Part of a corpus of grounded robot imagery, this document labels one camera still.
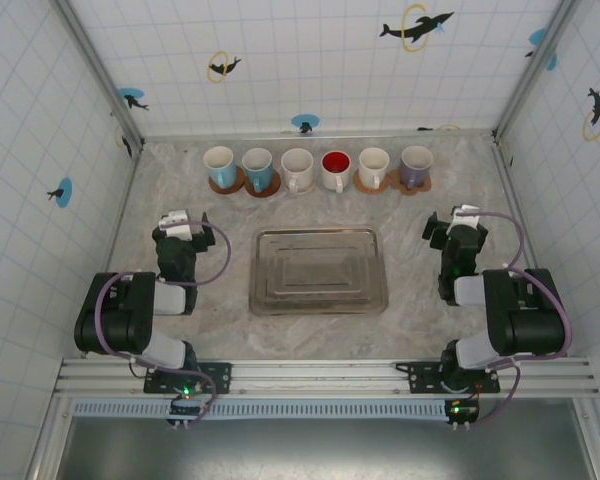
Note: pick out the lavender mug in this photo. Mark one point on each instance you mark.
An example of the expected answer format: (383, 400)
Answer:
(416, 159)

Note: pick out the right aluminium corner post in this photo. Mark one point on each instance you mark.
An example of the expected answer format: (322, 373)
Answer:
(516, 105)

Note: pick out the aluminium rail along wall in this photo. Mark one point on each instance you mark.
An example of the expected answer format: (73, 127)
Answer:
(230, 136)

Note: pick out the right aluminium side rail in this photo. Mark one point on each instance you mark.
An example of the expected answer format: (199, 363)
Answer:
(514, 200)

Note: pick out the plain brown wooden coaster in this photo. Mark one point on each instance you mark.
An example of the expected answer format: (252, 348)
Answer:
(233, 188)

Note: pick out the cork paw coaster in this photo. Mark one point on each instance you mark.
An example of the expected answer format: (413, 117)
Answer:
(425, 185)

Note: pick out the blue circle penguin sticker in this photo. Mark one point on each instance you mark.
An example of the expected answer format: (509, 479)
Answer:
(305, 121)

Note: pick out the brown wooden coaster white marks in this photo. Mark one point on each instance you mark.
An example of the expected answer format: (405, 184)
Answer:
(273, 189)

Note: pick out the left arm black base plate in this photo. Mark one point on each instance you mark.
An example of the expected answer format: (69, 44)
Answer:
(220, 375)

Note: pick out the grey metal panel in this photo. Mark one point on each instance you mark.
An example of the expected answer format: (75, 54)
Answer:
(320, 450)

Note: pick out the aluminium mounting rail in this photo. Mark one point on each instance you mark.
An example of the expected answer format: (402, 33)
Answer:
(320, 372)

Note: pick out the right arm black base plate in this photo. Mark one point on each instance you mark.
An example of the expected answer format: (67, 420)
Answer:
(420, 375)

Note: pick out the teal floral mug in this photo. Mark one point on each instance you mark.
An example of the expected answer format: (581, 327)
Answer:
(257, 160)

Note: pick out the aluminium side rail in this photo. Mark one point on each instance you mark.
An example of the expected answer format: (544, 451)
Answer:
(514, 200)
(129, 189)

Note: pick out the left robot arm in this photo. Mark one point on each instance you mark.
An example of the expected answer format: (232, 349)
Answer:
(120, 310)

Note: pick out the large white mug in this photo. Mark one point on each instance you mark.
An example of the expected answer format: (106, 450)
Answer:
(297, 161)

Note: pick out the white round coaster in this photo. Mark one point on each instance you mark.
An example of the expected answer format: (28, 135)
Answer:
(308, 188)

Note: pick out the small cream mug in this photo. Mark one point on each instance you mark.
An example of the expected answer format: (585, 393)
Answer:
(374, 160)

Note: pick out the white mug red inside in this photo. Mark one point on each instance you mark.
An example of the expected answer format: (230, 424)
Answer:
(336, 162)

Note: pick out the blue sticker at corner post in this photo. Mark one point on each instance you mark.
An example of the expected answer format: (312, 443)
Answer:
(537, 36)

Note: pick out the rattan coaster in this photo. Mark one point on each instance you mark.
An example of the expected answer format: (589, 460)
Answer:
(357, 182)

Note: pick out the left aluminium corner post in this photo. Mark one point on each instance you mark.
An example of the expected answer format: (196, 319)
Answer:
(99, 70)

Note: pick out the aluminium corner post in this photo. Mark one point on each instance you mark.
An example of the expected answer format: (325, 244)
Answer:
(516, 105)
(99, 70)

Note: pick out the light blue mug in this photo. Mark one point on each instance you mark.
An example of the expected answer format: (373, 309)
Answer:
(220, 160)

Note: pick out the blue circle animal sticker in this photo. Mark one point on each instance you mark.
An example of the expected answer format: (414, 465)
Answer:
(65, 192)

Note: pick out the blue circle seal sticker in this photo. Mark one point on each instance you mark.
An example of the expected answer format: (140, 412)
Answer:
(130, 94)

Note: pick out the left aluminium side rail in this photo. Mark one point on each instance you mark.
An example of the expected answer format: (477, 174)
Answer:
(129, 189)

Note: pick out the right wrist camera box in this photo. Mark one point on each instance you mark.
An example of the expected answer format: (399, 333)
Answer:
(467, 215)

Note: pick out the stainless steel tray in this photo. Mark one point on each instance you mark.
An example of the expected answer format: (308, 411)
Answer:
(320, 272)

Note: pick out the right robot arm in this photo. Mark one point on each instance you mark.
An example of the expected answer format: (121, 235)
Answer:
(525, 320)

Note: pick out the blue-grey woven coaster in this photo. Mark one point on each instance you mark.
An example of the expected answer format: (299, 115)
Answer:
(351, 182)

